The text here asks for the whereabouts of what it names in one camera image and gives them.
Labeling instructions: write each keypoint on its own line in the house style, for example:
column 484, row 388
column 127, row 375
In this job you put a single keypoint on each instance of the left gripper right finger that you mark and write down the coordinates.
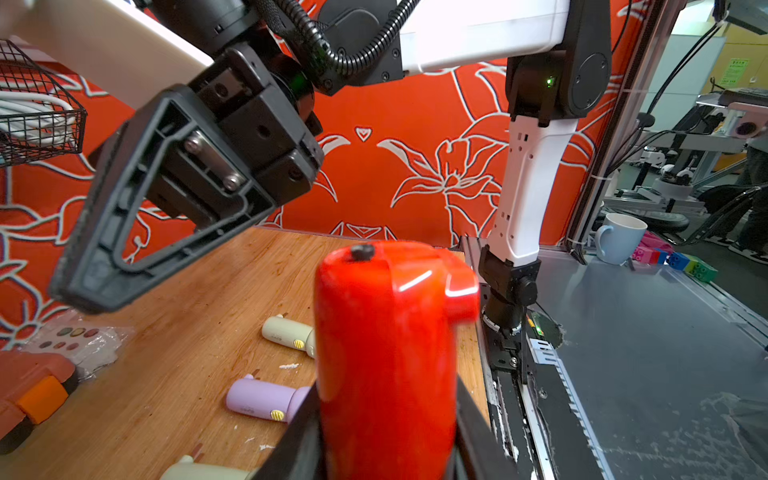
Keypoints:
column 476, row 453

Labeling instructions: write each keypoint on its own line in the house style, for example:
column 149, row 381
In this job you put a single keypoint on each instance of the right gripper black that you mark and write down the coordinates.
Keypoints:
column 224, row 152

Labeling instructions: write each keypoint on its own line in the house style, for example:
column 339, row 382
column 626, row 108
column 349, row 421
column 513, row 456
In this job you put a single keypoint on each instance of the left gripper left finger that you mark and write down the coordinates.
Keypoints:
column 300, row 454

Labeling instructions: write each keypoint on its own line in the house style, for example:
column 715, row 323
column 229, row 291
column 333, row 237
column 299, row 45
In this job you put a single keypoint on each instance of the purple flashlight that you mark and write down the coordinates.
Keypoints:
column 264, row 400

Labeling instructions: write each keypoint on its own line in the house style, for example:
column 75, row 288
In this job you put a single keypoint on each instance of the green flashlight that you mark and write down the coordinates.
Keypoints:
column 186, row 468
column 290, row 333

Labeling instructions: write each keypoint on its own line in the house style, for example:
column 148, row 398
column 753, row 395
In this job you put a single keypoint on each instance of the red flashlight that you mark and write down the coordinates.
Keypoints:
column 386, row 316

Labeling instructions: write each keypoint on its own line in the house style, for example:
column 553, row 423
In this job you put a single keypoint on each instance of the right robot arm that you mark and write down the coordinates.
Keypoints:
column 419, row 159

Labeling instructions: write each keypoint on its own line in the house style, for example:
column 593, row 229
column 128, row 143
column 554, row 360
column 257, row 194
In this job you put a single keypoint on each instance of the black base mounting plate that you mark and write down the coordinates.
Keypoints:
column 536, row 412

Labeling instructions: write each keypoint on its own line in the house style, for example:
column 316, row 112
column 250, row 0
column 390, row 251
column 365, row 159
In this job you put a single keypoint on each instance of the plastic bag with stickers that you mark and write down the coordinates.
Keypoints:
column 89, row 345

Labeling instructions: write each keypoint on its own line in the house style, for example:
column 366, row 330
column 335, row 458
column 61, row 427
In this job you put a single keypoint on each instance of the orange tool case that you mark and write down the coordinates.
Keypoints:
column 33, row 387

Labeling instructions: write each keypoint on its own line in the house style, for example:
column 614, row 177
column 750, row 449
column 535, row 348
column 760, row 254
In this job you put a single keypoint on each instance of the white mug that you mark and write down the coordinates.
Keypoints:
column 618, row 237

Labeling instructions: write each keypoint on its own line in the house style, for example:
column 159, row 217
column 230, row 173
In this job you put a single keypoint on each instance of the colourful toy blocks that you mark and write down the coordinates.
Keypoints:
column 653, row 250

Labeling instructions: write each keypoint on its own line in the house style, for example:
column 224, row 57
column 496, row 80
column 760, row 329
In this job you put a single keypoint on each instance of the black wire basket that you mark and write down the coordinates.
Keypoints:
column 40, row 119

